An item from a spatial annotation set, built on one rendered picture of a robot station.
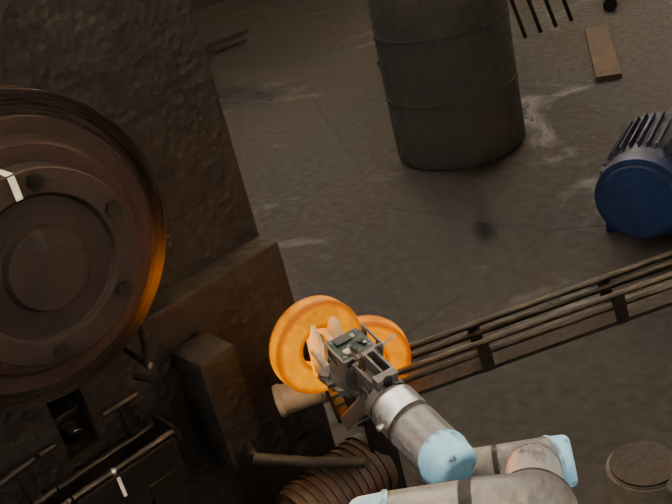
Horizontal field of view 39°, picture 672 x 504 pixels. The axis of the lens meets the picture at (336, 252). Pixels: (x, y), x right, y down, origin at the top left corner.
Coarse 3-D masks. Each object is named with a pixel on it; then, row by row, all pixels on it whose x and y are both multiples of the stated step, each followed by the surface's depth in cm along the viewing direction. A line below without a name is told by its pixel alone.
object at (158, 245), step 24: (0, 96) 129; (24, 96) 131; (48, 96) 133; (72, 120) 136; (96, 120) 139; (120, 144) 142; (144, 168) 146; (144, 192) 146; (144, 288) 150; (144, 312) 151; (120, 336) 149; (96, 360) 147; (72, 384) 145; (0, 408) 138; (24, 408) 141
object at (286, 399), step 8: (280, 384) 169; (272, 392) 167; (280, 392) 167; (288, 392) 166; (296, 392) 166; (280, 400) 166; (288, 400) 166; (296, 400) 166; (304, 400) 166; (312, 400) 166; (320, 400) 167; (328, 400) 167; (280, 408) 166; (288, 408) 167; (296, 408) 167
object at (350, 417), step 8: (360, 400) 139; (352, 408) 142; (360, 408) 140; (344, 416) 146; (352, 416) 143; (360, 416) 141; (368, 416) 145; (344, 424) 147; (352, 424) 144; (360, 424) 145
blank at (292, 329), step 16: (304, 304) 148; (320, 304) 148; (336, 304) 150; (288, 320) 147; (304, 320) 147; (320, 320) 149; (352, 320) 152; (272, 336) 148; (288, 336) 147; (304, 336) 148; (272, 352) 148; (288, 352) 147; (288, 368) 148; (304, 368) 150; (288, 384) 149; (304, 384) 151; (320, 384) 152
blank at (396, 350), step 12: (360, 324) 163; (372, 324) 163; (384, 324) 163; (384, 336) 164; (396, 336) 164; (384, 348) 165; (396, 348) 165; (408, 348) 166; (396, 360) 166; (408, 360) 167
